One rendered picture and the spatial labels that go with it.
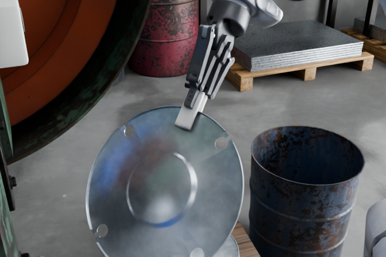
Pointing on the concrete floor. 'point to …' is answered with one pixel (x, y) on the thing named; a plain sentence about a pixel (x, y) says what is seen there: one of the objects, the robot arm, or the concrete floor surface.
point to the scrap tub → (302, 191)
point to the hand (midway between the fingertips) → (191, 111)
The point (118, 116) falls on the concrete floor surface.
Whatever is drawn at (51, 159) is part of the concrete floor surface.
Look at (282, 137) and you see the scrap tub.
